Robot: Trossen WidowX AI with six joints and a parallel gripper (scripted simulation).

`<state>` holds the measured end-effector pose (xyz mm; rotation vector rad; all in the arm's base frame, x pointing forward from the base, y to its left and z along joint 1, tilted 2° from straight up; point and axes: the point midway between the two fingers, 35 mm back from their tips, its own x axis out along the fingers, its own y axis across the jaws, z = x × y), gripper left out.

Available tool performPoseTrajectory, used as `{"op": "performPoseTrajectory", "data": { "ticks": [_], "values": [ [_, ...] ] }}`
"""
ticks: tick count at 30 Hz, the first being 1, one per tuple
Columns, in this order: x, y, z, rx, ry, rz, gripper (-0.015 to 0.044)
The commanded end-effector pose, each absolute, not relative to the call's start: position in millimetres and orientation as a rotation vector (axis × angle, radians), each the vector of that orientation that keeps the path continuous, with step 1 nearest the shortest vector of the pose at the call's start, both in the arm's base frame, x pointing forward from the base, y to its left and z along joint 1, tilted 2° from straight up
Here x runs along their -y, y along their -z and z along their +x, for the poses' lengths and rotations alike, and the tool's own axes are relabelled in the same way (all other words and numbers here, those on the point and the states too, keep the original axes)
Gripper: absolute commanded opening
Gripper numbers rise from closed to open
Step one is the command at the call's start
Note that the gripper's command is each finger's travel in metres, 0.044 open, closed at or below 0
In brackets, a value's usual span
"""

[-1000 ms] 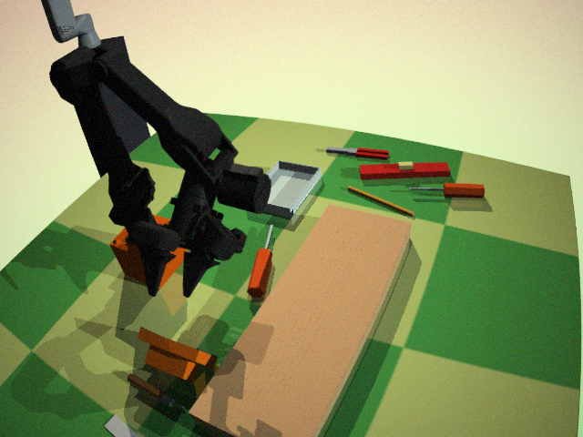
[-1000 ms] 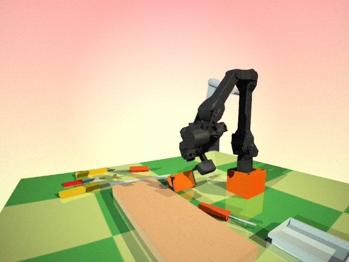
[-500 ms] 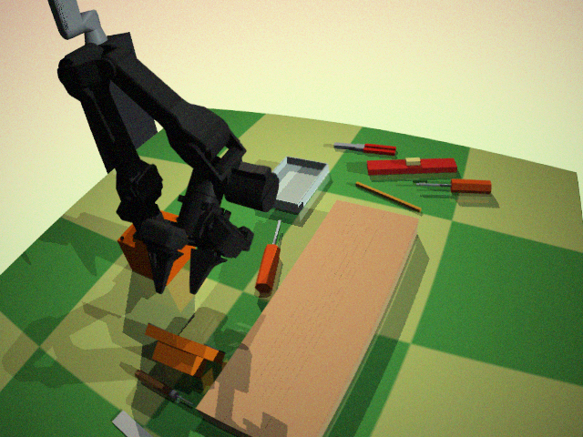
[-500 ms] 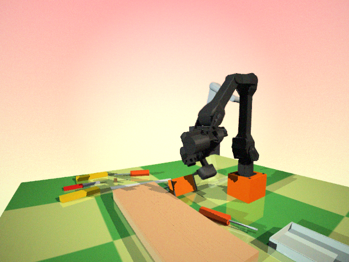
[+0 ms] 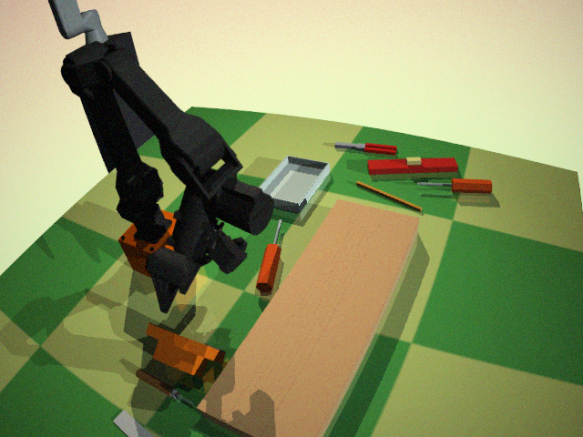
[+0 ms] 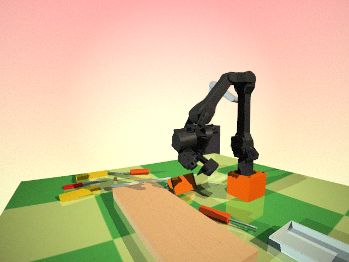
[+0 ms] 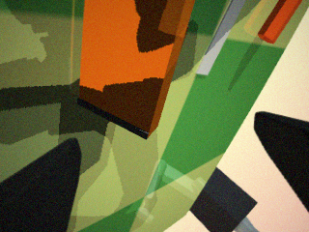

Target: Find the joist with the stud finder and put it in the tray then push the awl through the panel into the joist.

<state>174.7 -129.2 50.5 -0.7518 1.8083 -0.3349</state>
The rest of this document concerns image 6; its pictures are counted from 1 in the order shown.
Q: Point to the yellow long bar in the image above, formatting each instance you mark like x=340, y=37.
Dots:
x=78, y=193
x=91, y=175

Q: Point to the orange-handled awl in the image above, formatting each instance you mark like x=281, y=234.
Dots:
x=219, y=216
x=136, y=172

